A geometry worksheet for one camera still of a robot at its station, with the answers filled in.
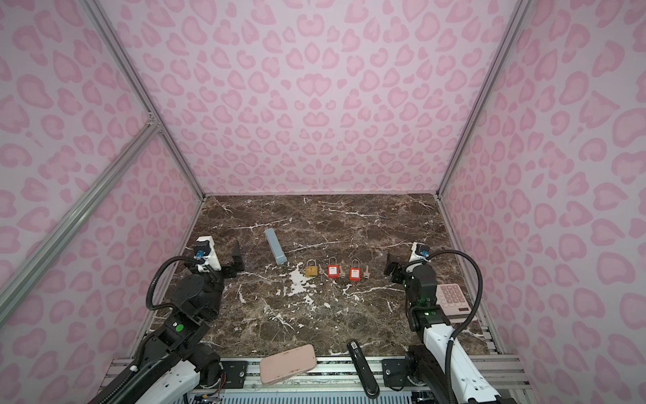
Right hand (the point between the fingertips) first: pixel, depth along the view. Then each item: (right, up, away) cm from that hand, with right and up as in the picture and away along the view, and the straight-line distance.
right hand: (401, 254), depth 83 cm
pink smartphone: (-36, -31, -9) cm, 48 cm away
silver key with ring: (-10, -9, +11) cm, 17 cm away
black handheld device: (-14, -31, -11) cm, 36 cm away
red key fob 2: (-14, -9, +10) cm, 20 cm away
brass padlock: (-30, -7, +12) cm, 34 cm away
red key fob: (-22, -8, +11) cm, 26 cm away
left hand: (-54, +6, -12) cm, 56 cm away
